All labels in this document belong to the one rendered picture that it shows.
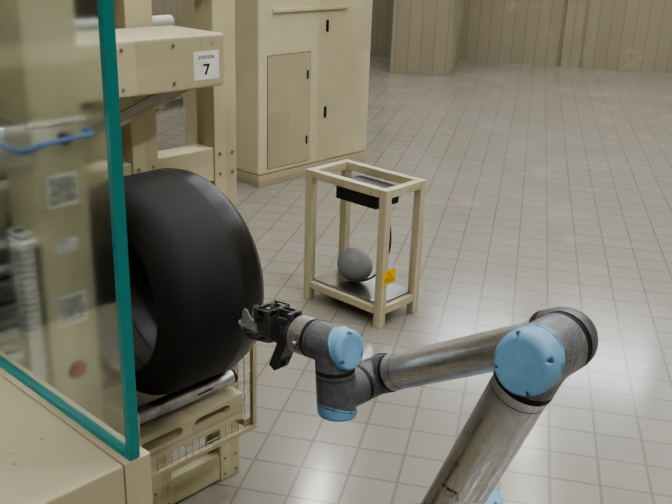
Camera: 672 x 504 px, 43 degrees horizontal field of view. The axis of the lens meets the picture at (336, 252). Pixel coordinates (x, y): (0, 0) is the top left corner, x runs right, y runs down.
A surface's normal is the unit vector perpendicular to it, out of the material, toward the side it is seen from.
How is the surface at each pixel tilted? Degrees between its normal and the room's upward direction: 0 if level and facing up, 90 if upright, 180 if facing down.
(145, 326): 39
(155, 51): 90
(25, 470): 0
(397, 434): 0
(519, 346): 82
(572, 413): 0
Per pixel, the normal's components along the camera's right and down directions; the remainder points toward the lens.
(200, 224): 0.51, -0.51
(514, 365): -0.65, 0.11
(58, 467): 0.04, -0.94
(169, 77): 0.73, 0.26
